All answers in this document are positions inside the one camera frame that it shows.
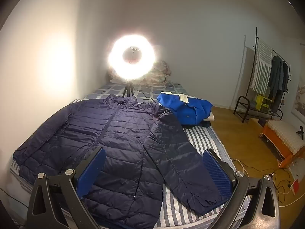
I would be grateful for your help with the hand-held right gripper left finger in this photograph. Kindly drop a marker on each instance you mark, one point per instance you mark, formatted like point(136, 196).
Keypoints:
point(91, 171)

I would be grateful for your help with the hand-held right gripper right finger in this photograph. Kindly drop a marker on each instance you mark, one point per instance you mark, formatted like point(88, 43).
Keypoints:
point(216, 174)

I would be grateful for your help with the navy puffer jacket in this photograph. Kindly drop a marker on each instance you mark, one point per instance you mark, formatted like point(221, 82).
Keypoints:
point(124, 136)

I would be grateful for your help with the black clothes rack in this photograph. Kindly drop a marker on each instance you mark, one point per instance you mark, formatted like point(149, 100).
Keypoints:
point(242, 100)

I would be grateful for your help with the striped bed sheet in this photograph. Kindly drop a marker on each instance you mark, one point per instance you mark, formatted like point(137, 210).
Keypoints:
point(202, 136)

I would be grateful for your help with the dark folded garment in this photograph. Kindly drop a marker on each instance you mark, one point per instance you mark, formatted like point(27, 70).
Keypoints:
point(205, 124)

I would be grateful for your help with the orange stool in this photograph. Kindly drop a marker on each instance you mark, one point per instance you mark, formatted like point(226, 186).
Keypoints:
point(274, 140)

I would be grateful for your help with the blue jacket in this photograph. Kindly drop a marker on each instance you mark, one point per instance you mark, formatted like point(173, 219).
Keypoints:
point(185, 112)

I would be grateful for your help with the white floor appliance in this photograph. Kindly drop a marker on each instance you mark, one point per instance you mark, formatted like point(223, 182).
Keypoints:
point(296, 171)

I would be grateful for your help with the cream quilted stool cover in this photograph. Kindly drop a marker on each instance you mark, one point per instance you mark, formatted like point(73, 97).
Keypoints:
point(286, 133)

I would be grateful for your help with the yellow box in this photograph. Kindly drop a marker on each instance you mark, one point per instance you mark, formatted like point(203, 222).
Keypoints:
point(263, 102)

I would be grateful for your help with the black tripod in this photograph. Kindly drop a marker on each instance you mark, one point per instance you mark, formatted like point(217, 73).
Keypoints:
point(126, 89)

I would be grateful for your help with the dark grey hanging jacket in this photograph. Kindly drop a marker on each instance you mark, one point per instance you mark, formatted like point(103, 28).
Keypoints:
point(275, 76)

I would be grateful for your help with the dark blue hanging garment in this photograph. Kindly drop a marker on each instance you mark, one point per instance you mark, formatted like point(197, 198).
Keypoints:
point(284, 81)

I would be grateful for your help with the floral quilt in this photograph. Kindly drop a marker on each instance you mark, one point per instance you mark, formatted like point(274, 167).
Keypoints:
point(158, 74)

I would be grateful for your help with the green striped towel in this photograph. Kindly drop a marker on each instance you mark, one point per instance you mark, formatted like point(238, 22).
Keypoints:
point(261, 64)

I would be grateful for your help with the wall poster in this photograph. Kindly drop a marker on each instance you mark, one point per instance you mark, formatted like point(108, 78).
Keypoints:
point(299, 100)

